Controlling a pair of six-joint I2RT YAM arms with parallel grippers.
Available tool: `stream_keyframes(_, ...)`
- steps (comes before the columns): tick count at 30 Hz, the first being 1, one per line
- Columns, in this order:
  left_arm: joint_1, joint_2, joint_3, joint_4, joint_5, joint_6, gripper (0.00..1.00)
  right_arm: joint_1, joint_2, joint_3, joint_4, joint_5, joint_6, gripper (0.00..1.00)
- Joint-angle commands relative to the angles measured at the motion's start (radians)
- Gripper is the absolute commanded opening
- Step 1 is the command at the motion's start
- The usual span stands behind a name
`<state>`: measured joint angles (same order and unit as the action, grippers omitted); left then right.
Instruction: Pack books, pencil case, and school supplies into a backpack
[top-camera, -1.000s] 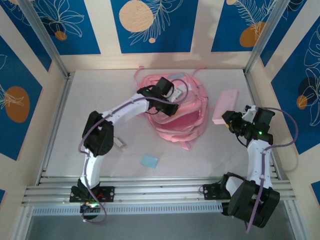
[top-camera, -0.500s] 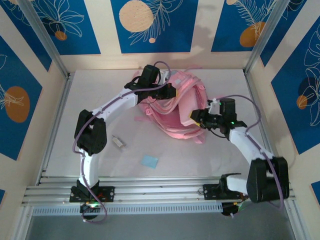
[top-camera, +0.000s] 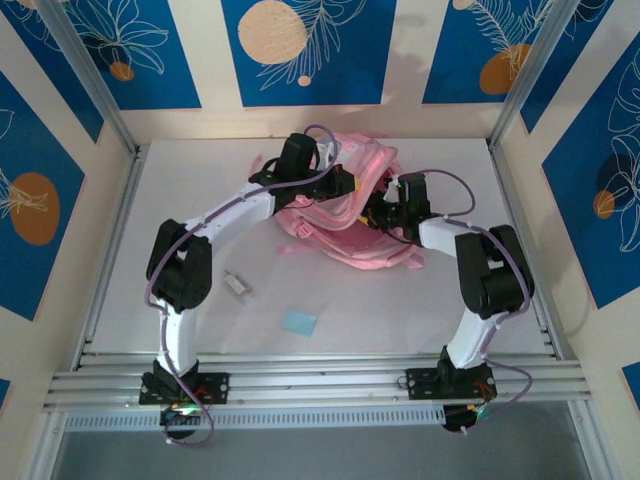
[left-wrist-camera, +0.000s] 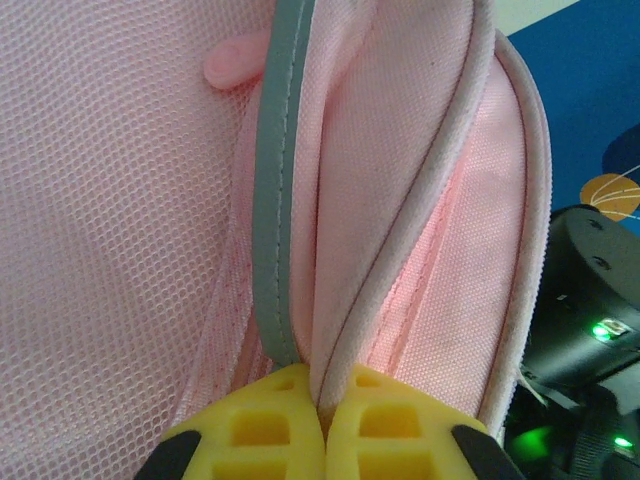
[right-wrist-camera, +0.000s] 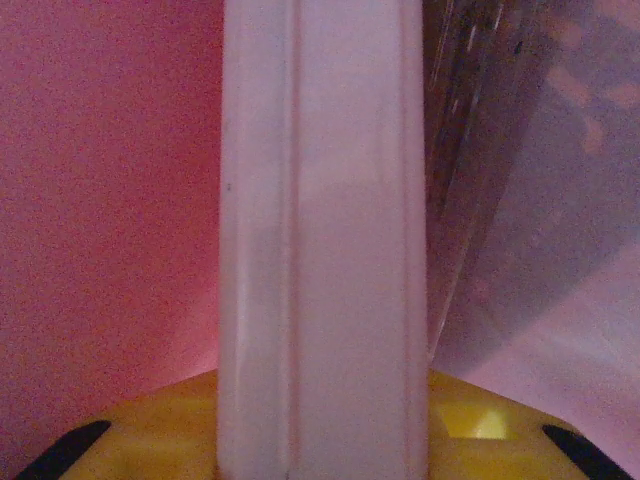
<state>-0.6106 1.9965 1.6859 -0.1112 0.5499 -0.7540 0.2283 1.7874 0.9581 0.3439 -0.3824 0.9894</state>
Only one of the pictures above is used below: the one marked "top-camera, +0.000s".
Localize pink backpack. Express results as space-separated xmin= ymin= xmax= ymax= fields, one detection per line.
xmin=248 ymin=130 xmax=427 ymax=274

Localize light blue sticky notes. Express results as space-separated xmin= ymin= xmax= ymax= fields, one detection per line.
xmin=278 ymin=308 xmax=319 ymax=337

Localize black controller board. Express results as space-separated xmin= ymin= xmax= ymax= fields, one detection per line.
xmin=442 ymin=403 xmax=489 ymax=435
xmin=158 ymin=405 xmax=201 ymax=441

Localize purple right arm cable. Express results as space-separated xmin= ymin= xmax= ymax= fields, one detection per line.
xmin=422 ymin=169 xmax=534 ymax=436

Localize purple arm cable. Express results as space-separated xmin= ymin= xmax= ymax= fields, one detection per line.
xmin=143 ymin=124 xmax=341 ymax=449
xmin=422 ymin=169 xmax=534 ymax=436

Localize aluminium table side rail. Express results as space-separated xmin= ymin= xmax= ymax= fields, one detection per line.
xmin=487 ymin=142 xmax=566 ymax=361
xmin=73 ymin=144 xmax=146 ymax=371

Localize aluminium frame rail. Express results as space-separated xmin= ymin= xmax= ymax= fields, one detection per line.
xmin=42 ymin=352 xmax=594 ymax=414

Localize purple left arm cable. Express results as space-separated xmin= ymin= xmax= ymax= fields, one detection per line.
xmin=143 ymin=124 xmax=341 ymax=449

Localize aluminium frame post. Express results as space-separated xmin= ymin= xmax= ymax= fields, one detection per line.
xmin=488 ymin=0 xmax=586 ymax=151
xmin=37 ymin=0 xmax=144 ymax=156

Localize grey slotted cable duct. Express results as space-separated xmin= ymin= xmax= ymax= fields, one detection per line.
xmin=64 ymin=405 xmax=446 ymax=432

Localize aluminium frame leg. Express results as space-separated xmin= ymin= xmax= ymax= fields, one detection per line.
xmin=27 ymin=412 xmax=69 ymax=480
xmin=567 ymin=399 xmax=609 ymax=480

